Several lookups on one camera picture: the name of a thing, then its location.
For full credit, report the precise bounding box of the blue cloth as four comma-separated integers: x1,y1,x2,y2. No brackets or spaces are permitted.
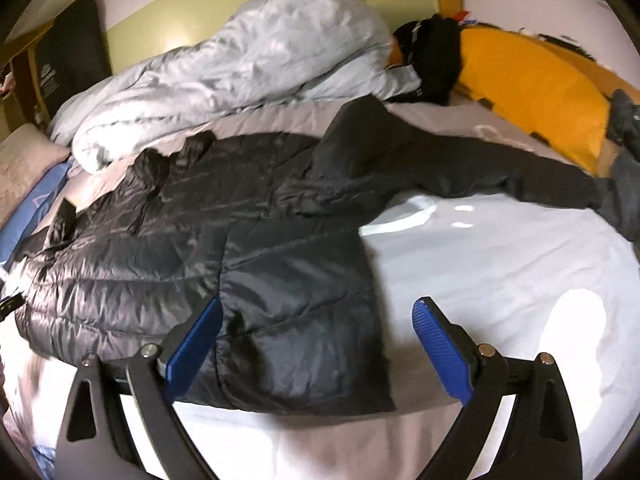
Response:
0,160,81,271

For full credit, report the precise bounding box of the beige pillow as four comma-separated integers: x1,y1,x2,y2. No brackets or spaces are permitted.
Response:
0,122,71,226

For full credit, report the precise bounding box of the black panel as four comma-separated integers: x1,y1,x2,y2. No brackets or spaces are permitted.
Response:
35,0,113,116

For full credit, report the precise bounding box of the black puffer jacket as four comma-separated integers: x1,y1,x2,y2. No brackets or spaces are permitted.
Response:
12,96,618,417

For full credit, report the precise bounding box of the wooden shelf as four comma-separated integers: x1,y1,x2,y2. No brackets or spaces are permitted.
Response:
0,25,51,131

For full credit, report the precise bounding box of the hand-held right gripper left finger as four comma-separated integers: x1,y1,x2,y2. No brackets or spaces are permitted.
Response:
52,296,224,480

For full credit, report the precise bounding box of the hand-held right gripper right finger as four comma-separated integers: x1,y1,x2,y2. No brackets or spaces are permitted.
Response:
411,296,584,480

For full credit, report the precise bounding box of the yellow cushion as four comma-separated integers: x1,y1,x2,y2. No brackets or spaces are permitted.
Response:
452,22,616,176

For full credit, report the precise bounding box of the light blue duvet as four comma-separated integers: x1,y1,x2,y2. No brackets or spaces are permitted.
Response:
50,0,421,171

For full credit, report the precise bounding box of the black cloth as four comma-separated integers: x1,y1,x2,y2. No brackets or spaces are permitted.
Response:
392,14,463,106

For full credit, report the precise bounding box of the grey cloth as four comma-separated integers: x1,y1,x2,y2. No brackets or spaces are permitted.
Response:
597,89,640,241

